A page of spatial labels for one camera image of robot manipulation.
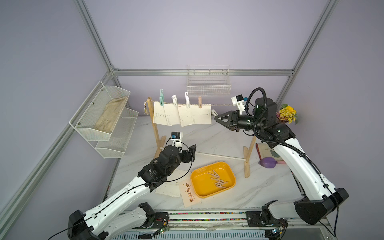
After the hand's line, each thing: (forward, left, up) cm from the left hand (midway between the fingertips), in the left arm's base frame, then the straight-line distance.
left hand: (187, 147), depth 74 cm
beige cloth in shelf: (+13, +43, +6) cm, 45 cm away
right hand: (+3, -13, +16) cm, 21 cm away
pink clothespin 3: (-5, -16, -23) cm, 28 cm away
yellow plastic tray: (-11, -8, -23) cm, 27 cm away
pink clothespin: (-11, -18, -23) cm, 31 cm away
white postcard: (-3, +7, -25) cm, 26 cm away
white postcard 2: (-13, +10, -25) cm, 30 cm away
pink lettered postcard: (-18, 0, -23) cm, 29 cm away
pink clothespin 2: (-8, -18, -23) cm, 30 cm away
